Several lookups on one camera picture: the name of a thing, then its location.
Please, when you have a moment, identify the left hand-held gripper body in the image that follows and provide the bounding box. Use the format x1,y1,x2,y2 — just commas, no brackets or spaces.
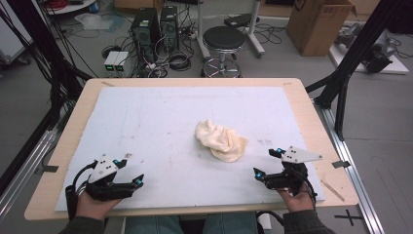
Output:
85,154,137,201

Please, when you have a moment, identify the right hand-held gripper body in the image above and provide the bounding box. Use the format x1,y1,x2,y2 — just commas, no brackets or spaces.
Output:
263,145,324,197

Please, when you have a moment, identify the cream gauze cloth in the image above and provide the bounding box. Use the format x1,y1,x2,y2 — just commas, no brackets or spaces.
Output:
194,119,249,164

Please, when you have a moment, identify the person's left hand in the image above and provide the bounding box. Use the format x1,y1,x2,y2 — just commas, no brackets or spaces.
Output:
76,191,123,222

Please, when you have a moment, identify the person's right hand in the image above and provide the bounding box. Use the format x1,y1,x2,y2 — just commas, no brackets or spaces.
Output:
277,185,316,215

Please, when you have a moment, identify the thin wooden stick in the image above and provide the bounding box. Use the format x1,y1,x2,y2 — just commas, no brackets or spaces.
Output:
320,179,346,203

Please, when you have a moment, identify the person's left leg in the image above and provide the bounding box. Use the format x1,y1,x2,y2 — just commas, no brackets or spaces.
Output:
125,215,184,234

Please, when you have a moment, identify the person's leg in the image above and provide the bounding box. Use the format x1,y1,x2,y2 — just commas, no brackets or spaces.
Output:
125,215,184,234
203,213,259,234

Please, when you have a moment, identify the black tape piece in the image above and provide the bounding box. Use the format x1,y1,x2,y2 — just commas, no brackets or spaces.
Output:
331,160,352,170
34,165,59,174

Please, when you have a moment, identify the person's right leg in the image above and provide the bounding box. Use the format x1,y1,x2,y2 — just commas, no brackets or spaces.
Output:
203,213,259,234

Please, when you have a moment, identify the white foam mat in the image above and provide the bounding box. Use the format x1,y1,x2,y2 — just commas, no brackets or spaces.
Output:
54,86,326,213

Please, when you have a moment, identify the black tape cross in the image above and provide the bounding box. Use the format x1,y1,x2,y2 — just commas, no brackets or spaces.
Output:
334,209,363,227

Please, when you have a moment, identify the white power supply box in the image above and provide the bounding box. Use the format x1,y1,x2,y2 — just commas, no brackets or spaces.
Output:
103,51,121,73
114,51,131,73

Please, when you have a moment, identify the white stand leg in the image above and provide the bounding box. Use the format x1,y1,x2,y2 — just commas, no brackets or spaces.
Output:
196,0,212,61
247,0,266,59

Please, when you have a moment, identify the black round stool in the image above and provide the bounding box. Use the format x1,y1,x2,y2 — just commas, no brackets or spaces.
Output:
201,25,246,78

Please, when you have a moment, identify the brown cardboard box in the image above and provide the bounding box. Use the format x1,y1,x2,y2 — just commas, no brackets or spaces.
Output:
285,0,357,57

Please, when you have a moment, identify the large black computer tower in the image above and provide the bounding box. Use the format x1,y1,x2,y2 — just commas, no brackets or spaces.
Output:
131,8,162,62

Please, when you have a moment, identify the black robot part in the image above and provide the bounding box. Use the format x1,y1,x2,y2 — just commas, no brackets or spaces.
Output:
361,45,394,74

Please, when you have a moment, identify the flat black case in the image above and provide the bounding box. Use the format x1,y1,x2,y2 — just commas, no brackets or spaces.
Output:
223,13,261,29

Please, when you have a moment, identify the slim black computer tower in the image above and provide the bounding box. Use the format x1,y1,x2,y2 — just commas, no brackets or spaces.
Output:
160,5,180,53

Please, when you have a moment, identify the clear plastic sheet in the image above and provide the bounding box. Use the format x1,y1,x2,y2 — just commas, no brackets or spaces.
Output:
74,13,115,31

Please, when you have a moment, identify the white board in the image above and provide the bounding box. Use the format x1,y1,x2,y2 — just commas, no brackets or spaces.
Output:
328,43,410,75

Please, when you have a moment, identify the white round table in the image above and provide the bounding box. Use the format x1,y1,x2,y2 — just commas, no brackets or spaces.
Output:
45,0,98,16

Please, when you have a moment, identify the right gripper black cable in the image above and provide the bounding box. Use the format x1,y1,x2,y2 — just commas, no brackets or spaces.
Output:
300,172,319,209

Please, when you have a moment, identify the aluminium rail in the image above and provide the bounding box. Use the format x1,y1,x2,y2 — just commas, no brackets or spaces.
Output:
313,98,386,234
0,130,60,222

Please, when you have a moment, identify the coiled black cable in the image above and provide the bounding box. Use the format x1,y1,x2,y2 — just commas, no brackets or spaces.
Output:
169,51,193,72

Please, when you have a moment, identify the black metal frame post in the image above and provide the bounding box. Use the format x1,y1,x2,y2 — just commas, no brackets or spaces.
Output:
0,0,93,131
305,0,413,141

